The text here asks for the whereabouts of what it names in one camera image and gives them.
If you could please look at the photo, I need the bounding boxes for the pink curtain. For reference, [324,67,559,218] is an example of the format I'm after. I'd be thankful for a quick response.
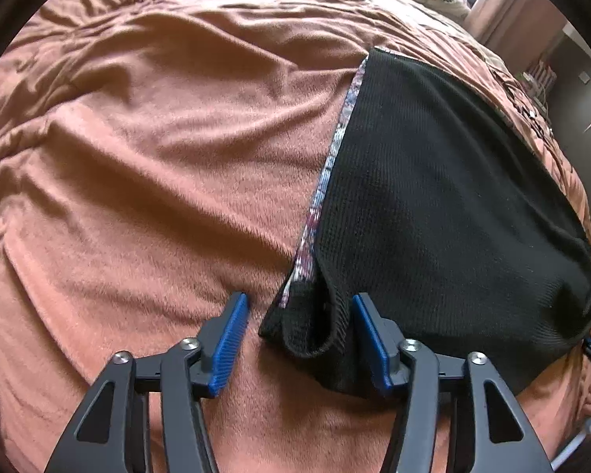
[465,0,540,47]

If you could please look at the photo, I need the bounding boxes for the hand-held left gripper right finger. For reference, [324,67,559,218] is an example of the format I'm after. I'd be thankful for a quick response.
[352,293,555,473]

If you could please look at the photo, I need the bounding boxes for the shelf with books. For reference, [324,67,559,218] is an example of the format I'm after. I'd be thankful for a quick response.
[519,56,558,106]

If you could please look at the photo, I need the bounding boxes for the black pants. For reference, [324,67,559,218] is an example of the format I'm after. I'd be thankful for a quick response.
[258,47,591,397]

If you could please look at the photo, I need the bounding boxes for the white cable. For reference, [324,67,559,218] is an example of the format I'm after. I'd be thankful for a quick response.
[559,416,591,461]

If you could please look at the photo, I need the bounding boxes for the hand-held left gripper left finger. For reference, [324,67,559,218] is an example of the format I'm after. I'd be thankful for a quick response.
[44,292,249,473]

